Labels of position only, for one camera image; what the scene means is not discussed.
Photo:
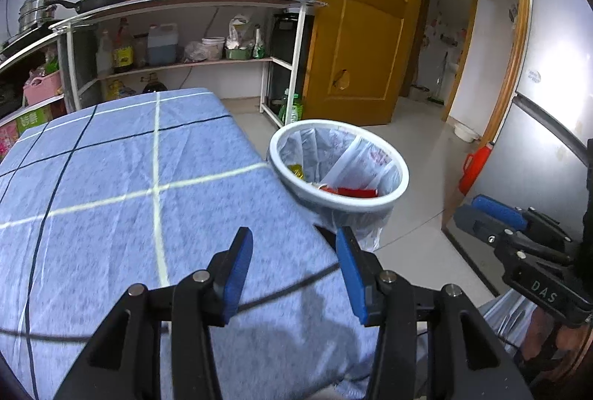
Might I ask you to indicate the white plastic bottle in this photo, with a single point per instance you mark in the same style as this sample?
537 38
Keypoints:
104 57

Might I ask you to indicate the black induction cooker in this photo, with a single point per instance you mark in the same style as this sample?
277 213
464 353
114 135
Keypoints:
23 40

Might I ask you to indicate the white food bag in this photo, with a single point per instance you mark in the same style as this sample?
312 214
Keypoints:
240 32

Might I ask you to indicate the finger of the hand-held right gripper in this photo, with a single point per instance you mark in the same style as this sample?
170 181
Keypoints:
472 224
498 208

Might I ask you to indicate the steel steamer pot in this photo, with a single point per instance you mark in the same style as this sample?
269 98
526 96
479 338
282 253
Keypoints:
39 11

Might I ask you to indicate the green detergent bottle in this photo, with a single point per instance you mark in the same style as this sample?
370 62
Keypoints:
292 108

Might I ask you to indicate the wooden-sided storage shelf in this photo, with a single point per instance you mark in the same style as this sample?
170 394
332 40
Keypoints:
32 50

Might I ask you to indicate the person's right hand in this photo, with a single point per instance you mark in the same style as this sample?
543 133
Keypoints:
567 344

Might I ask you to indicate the yellow-label soy sauce bottle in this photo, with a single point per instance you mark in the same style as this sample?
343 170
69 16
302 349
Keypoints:
123 55

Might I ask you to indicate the silver refrigerator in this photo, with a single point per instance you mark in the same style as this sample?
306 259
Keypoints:
546 57

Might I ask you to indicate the green plastic tray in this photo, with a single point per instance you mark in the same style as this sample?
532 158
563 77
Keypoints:
238 54

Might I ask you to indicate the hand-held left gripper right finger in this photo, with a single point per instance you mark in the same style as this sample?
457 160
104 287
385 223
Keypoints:
352 275

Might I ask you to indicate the white lined trash bin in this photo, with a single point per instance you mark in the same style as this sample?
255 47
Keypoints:
296 187

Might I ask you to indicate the dark cooking oil bottle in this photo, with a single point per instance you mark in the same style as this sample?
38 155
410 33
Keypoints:
154 85

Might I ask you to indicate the black frying pan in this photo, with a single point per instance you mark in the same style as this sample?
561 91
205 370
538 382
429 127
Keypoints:
99 2

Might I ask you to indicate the person's grey clothing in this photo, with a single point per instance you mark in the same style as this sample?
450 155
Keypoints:
505 316

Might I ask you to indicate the blue plastic jerrycan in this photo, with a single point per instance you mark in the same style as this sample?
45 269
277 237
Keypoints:
162 48

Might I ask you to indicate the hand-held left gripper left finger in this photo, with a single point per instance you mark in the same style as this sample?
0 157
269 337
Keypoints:
238 270

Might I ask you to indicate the dark glass jar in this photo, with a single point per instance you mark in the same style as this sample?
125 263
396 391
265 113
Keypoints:
140 53

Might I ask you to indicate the red plastic jug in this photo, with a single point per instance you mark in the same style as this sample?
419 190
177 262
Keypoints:
477 168

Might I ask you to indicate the pink printed carton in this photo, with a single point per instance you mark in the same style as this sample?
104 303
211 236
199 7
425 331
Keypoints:
8 140

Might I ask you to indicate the wooden door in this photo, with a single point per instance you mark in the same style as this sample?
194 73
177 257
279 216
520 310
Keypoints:
366 34

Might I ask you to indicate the yellow cooking oil bottle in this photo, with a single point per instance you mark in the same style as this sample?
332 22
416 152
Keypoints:
120 90

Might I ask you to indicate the white floor basin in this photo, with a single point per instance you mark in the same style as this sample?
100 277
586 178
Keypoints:
465 134

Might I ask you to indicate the green printed carton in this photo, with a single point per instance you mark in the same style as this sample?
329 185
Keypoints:
34 120

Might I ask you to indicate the pink plastic basket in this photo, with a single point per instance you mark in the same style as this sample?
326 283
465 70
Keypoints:
44 90

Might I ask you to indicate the white plastic tub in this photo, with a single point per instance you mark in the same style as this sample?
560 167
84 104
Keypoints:
213 49

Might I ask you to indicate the metal-top white kitchen shelf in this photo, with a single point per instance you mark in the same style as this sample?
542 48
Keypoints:
185 4

